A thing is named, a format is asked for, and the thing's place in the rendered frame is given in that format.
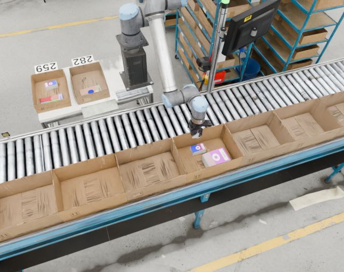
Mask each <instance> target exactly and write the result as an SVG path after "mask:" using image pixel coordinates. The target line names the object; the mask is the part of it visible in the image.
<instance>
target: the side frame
mask: <svg viewBox="0 0 344 272"><path fill-rule="evenodd" d="M343 150H344V140H341V141H338V142H335V143H332V144H329V145H326V146H322V147H319V148H316V149H312V150H310V151H307V152H303V153H300V154H297V155H293V156H291V157H287V158H284V159H281V160H278V161H274V162H271V163H268V164H265V165H262V166H259V167H255V168H252V169H248V170H246V171H243V172H239V173H236V174H233V175H229V176H226V177H224V178H220V179H217V180H214V181H210V182H207V183H204V184H201V185H198V186H194V187H191V188H188V189H185V190H182V191H179V192H175V193H172V194H169V195H165V196H162V197H160V198H156V199H153V200H150V201H146V202H143V203H140V204H137V205H134V206H131V207H127V208H124V209H121V210H118V211H115V212H112V213H108V214H105V215H102V216H99V217H95V218H93V219H89V220H86V221H83V222H80V223H76V224H73V225H70V226H67V227H64V228H60V229H57V230H54V231H51V232H48V233H45V234H41V235H38V236H35V237H31V238H29V239H26V240H22V241H19V242H15V243H12V244H9V245H6V246H3V247H0V261H1V260H5V259H8V258H10V257H13V256H16V255H20V254H23V253H26V252H29V251H32V250H35V249H38V248H41V247H45V246H48V245H50V244H54V243H57V242H60V241H63V240H66V239H70V238H72V237H75V236H78V235H82V234H85V233H88V232H91V231H94V230H97V229H100V228H104V227H107V226H110V225H113V224H115V223H119V222H122V221H125V220H128V219H131V218H134V217H138V216H141V215H144V214H147V213H150V212H154V211H156V210H159V209H162V208H165V207H169V206H172V205H175V204H178V203H181V202H184V201H187V200H190V199H194V198H197V197H199V196H203V195H206V194H209V193H212V192H215V191H219V190H221V189H224V188H227V187H231V186H234V185H237V184H240V183H243V182H246V181H249V180H253V179H256V178H259V177H261V176H264V175H268V174H271V173H274V172H277V171H280V170H283V169H286V168H290V167H293V166H296V165H299V164H303V163H305V162H308V161H311V160H314V159H318V158H321V157H324V156H327V155H330V154H333V153H336V152H339V151H343Z"/></svg>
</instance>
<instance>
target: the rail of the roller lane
mask: <svg viewBox="0 0 344 272"><path fill-rule="evenodd" d="M343 60H344V57H343V58H338V59H334V60H330V61H326V62H322V63H318V64H313V65H309V66H305V67H300V68H297V69H293V70H289V71H284V72H280V73H276V74H271V75H268V76H264V77H259V78H255V79H251V80H246V81H242V82H239V83H234V84H230V85H226V86H221V87H217V88H214V89H212V92H209V93H210V94H211V96H212V93H213V92H217V93H218V95H219V91H220V90H223V91H224V92H225V90H226V89H230V90H231V89H232V88H233V87H236V88H237V89H238V87H239V86H240V85H242V86H243V88H244V85H246V84H248V85H249V86H250V84H251V83H255V84H256V83H257V82H258V81H261V82H262V81H263V80H265V79H266V80H267V81H268V80H269V79H270V78H273V79H274V78H275V77H279V78H280V77H281V76H282V75H284V76H286V75H287V74H291V75H292V73H294V72H296V73H298V72H299V71H302V72H303V71H304V70H309V69H311V68H313V69H314V68H316V67H318V68H319V67H321V66H325V65H327V64H329V65H331V64H332V63H335V64H336V63H337V62H342V61H343ZM244 89H245V88H244ZM231 91H232V90H231ZM199 93H200V95H204V96H205V98H206V95H207V94H208V93H207V91H206V90H205V91H201V92H199ZM225 94H226V92H225ZM212 97H213V96H212ZM206 99H207V98H206ZM159 105H163V107H164V109H166V107H165V105H164V103H163V101H160V102H155V103H151V104H147V105H142V106H138V107H134V108H129V109H126V110H122V111H118V112H113V113H109V114H105V115H100V116H97V117H93V118H88V119H84V120H80V121H75V122H72V123H68V124H63V125H59V126H55V127H50V128H46V129H43V130H39V131H34V132H30V133H26V134H21V135H17V136H14V137H10V138H11V139H9V140H8V138H5V139H1V140H0V144H6V148H7V147H8V142H9V141H13V142H14V143H15V146H16V140H18V139H22V140H23V144H24V143H25V138H26V137H31V138H32V142H33V141H34V140H33V137H34V136H35V135H39V136H40V135H41V137H42V134H43V133H48V134H49V138H50V137H51V135H50V133H51V131H56V132H57V135H59V130H60V129H65V133H67V128H68V127H72V128H73V131H76V130H75V126H76V125H81V128H82V130H83V124H84V123H88V124H89V127H91V122H92V121H96V122H97V126H98V125H99V120H100V119H104V121H105V123H106V124H107V121H106V119H107V118H108V117H111V118H112V120H113V122H114V116H116V115H118V116H120V119H121V120H122V114H127V117H128V118H129V117H130V116H129V113H130V112H134V113H135V116H137V114H136V112H137V111H138V110H141V111H142V113H143V114H144V109H145V108H148V109H149V110H150V113H151V107H154V106H155V107H156V108H157V111H158V106H159Z"/></svg>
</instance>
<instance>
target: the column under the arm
mask: <svg viewBox="0 0 344 272"><path fill-rule="evenodd" d="M120 49H121V53H122V60H123V67H124V71H122V72H119V74H120V77H121V79H122V81H123V84H124V86H125V88H126V91H130V90H134V89H138V88H141V87H145V86H149V85H153V84H154V83H153V81H152V79H151V77H150V75H149V73H148V71H147V61H146V52H145V50H144V48H143V47H140V48H139V51H138V52H137V53H128V52H127V51H125V52H124V51H123V50H122V48H121V47H120Z"/></svg>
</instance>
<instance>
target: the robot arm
mask: <svg viewBox="0 0 344 272"><path fill-rule="evenodd" d="M186 5H187V0H147V1H146V3H145V5H143V6H137V5H136V4H134V3H127V4H124V5H122V6H121V7H120V9H119V20H120V27H121V31H122V32H121V34H120V42H121V43H122V44H123V45H124V46H127V47H135V46H138V45H140V44H141V43H142V42H143V41H144V37H143V34H142V32H141V30H140V28H143V27H147V26H150V30H151V36H152V40H153V45H154V50H155V53H156V59H157V63H158V68H159V73H160V78H161V83H162V86H163V93H164V94H162V96H161V97H162V100H163V103H164V105H165V107H167V108H170V107H174V106H178V105H181V104H186V103H189V105H190V107H191V108H192V114H191V119H190V121H189V123H188V126H187V128H189V129H190V134H191V135H194V136H193V137H192V138H197V139H198V138H200V137H201V136H202V134H203V128H202V126H205V127H211V126H212V122H211V121H210V120H206V119H205V117H206V111H207V107H208V103H207V100H206V99H205V98H204V97H202V96H201V95H200V93H199V91H198V89H197V88H196V86H195V85H193V84H188V85H186V86H184V88H183V89H182V90H179V91H178V89H177V86H176V80H175V77H174V72H173V66H172V61H171V56H170V50H169V46H168V41H167V36H166V31H165V25H164V22H165V19H166V17H165V16H166V15H167V14H168V13H170V12H171V11H173V10H175V9H177V8H180V7H184V6H186Z"/></svg>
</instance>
